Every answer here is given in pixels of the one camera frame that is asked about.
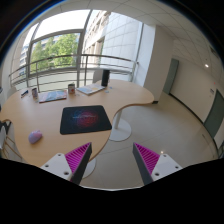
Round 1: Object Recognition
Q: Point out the printed can cup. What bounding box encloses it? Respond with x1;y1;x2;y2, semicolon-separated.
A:
68;83;75;94

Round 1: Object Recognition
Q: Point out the black cylindrical speaker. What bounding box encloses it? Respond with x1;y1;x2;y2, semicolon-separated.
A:
101;70;110;87

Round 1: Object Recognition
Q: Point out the white chair behind table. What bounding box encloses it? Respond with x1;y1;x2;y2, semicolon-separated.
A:
93;69;103;83

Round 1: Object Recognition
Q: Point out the wooden frame chair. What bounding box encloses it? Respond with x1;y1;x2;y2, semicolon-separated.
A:
0;122;21;159

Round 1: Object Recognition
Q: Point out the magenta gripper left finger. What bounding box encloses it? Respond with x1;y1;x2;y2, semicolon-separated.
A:
40;142;93;186

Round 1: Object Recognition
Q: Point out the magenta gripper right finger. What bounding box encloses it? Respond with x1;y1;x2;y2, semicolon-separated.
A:
132;142;183;186

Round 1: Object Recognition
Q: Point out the white round table base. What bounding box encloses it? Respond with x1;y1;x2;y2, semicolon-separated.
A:
109;111;132;142

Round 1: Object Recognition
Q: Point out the black galaxy mouse pad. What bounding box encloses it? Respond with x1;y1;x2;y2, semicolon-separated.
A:
60;105;112;135

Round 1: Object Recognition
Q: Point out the pink computer mouse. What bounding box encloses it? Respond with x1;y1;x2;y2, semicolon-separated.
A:
28;130;42;144

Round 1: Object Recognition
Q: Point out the metal balcony railing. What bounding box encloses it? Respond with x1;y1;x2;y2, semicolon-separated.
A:
9;54;137;92

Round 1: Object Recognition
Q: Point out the grey green door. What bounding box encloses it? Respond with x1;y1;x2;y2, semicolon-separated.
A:
163;59;179;94

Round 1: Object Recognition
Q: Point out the dark green side door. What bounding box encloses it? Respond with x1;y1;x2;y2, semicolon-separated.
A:
204;91;224;138

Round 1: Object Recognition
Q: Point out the colourful magazine on table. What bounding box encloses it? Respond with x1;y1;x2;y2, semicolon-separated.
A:
39;90;67;103

